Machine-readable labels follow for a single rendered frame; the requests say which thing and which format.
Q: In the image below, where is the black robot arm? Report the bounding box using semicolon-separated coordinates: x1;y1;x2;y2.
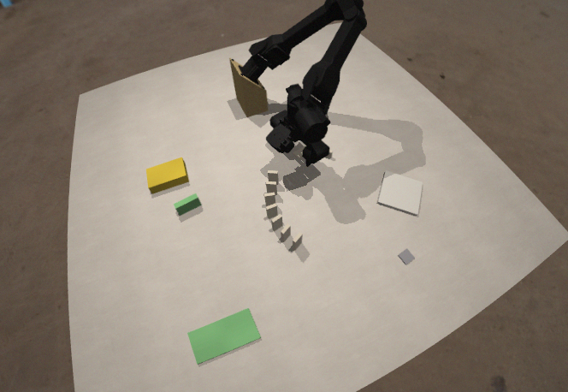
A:
239;0;367;153

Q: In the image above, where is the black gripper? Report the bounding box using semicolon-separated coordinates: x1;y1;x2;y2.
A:
269;110;329;167

